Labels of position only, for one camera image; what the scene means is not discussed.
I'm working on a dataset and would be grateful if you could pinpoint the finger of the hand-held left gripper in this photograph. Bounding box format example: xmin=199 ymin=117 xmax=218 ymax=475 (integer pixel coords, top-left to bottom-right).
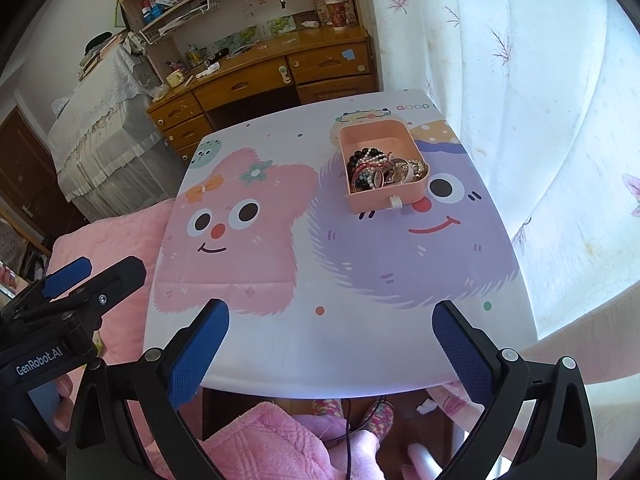
xmin=15 ymin=257 xmax=94 ymax=311
xmin=50 ymin=256 xmax=147 ymax=326

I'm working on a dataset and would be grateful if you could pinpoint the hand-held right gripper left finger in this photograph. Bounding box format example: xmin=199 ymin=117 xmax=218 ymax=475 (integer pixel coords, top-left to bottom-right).
xmin=65 ymin=298 xmax=231 ymax=480

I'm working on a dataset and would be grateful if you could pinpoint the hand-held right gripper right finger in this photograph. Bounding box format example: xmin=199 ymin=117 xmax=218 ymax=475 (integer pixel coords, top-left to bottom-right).
xmin=431 ymin=300 xmax=598 ymax=480

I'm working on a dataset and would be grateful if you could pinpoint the pink plastic box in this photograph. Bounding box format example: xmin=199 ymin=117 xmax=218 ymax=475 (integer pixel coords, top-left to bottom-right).
xmin=337 ymin=121 xmax=431 ymax=216

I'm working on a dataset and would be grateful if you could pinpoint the pink smartwatch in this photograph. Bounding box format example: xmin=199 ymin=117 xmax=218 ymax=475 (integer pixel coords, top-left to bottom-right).
xmin=399 ymin=158 xmax=429 ymax=186

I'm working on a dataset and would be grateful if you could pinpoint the long pearl necklace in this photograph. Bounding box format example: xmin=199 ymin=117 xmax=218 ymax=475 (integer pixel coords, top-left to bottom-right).
xmin=351 ymin=172 xmax=383 ymax=194

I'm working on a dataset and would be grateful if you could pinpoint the red bead string bracelet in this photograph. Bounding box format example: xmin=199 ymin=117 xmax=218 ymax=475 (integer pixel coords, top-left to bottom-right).
xmin=351 ymin=156 xmax=393 ymax=192

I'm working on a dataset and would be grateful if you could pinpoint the person's left hand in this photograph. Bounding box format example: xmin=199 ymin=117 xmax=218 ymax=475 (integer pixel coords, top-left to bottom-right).
xmin=52 ymin=376 xmax=76 ymax=431

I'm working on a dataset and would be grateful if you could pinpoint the pink quilted blanket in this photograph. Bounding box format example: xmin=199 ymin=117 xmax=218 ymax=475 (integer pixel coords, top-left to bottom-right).
xmin=47 ymin=199 xmax=177 ymax=461

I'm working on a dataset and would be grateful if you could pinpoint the colorful knitted slipper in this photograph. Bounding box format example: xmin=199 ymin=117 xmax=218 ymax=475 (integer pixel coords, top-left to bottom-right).
xmin=362 ymin=402 xmax=396 ymax=436
xmin=312 ymin=396 xmax=347 ymax=419

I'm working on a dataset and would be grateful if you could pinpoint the pink fleece clothing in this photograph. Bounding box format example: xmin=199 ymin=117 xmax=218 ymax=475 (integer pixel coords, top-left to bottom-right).
xmin=202 ymin=401 xmax=383 ymax=480

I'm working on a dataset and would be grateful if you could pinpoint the brown wooden cabinet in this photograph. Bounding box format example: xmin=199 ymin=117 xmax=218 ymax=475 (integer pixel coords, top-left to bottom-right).
xmin=0 ymin=105 xmax=87 ymax=281

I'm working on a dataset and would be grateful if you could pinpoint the white lace cover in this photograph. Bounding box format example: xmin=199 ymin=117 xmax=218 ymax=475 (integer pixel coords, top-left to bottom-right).
xmin=47 ymin=42 xmax=186 ymax=223

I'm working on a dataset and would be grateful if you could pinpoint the stack of books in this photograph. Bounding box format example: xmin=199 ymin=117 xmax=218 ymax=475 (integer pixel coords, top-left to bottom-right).
xmin=77 ymin=30 xmax=131 ymax=81

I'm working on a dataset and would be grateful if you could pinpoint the black hat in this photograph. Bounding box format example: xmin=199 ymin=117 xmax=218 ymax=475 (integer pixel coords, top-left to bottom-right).
xmin=85 ymin=32 xmax=115 ymax=53

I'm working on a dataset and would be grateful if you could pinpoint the white leaf print curtain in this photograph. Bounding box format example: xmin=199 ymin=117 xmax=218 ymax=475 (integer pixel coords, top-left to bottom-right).
xmin=362 ymin=0 xmax=640 ymax=346

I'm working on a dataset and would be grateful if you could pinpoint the wooden desk with drawers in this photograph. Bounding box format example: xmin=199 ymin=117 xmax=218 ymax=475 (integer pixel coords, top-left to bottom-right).
xmin=146 ymin=25 xmax=381 ymax=161

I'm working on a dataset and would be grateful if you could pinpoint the wooden desk shelf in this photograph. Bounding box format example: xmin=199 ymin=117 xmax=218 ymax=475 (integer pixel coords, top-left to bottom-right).
xmin=102 ymin=0 xmax=371 ymax=48

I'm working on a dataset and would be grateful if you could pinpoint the red patterned cup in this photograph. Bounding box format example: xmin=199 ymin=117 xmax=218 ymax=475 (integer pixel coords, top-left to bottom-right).
xmin=325 ymin=0 xmax=349 ymax=29

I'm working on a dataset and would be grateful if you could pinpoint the black cable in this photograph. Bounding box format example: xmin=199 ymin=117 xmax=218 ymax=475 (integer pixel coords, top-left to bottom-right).
xmin=342 ymin=395 xmax=388 ymax=480

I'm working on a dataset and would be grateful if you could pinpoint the white wire basket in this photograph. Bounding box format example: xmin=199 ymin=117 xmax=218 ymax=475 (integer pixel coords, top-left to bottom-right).
xmin=139 ymin=0 xmax=211 ymax=43

